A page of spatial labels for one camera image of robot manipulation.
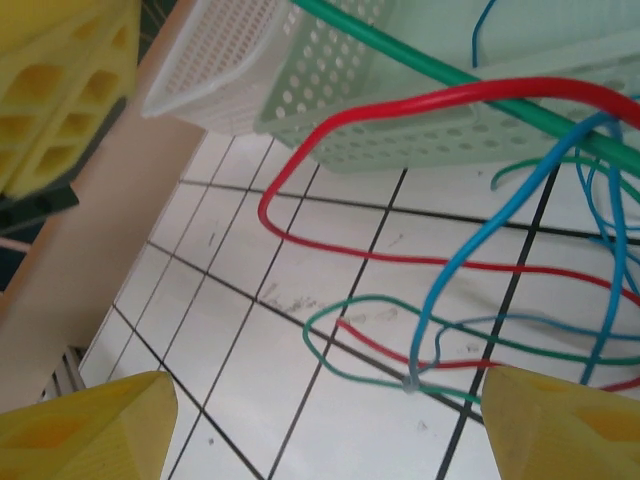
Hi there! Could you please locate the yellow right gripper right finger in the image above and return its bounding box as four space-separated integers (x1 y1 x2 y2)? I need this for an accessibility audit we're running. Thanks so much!
482 364 640 480

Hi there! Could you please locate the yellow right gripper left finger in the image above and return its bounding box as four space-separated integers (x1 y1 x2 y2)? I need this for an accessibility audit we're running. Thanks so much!
0 370 179 480

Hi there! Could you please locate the light green plastic basket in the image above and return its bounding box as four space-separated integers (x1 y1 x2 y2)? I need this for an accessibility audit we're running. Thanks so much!
253 0 640 176

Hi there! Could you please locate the white plastic basket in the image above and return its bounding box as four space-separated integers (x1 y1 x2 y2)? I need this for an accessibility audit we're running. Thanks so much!
142 0 296 136

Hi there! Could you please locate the red cable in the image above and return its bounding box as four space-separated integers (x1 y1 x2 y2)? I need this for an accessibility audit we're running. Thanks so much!
258 78 640 306
335 317 640 394

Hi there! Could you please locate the green cable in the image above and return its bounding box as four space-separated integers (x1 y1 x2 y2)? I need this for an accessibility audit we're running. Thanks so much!
302 294 640 406
288 0 640 176

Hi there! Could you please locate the blue cable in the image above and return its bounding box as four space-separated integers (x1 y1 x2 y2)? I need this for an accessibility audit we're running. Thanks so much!
408 112 631 386
434 0 640 386

